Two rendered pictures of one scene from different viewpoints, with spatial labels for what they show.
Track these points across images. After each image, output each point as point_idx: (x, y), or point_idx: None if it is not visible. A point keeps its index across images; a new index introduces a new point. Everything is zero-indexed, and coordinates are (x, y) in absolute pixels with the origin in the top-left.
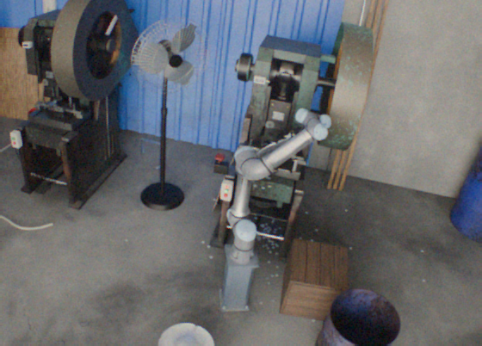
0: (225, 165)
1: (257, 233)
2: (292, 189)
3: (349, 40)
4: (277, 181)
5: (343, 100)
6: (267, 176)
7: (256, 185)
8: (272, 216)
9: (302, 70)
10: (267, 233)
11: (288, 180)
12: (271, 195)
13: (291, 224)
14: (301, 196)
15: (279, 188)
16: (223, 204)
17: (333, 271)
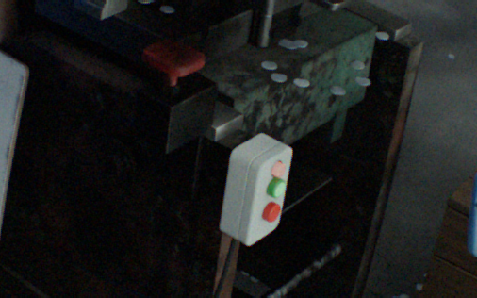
0: (204, 85)
1: (279, 296)
2: (374, 39)
3: None
4: (328, 36)
5: None
6: (290, 42)
7: (339, 88)
8: (287, 198)
9: None
10: (297, 272)
11: (333, 15)
12: (323, 107)
13: (390, 168)
14: (422, 41)
15: (345, 61)
16: (220, 270)
17: None
